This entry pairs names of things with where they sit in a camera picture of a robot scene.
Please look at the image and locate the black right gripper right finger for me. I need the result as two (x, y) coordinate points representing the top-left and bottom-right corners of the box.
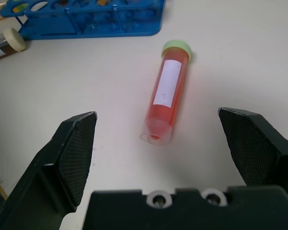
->
(217, 107), (288, 190)

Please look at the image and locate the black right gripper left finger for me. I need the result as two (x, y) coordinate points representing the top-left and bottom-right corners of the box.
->
(0, 111), (98, 230)

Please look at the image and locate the red liquid tube green cap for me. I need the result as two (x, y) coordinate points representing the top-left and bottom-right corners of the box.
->
(139, 39), (193, 146)

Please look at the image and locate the brown liquid tube cream cap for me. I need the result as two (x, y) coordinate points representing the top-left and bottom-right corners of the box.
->
(0, 27), (26, 63)

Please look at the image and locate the blue tube rack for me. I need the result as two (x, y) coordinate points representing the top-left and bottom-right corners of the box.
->
(0, 0), (167, 40)

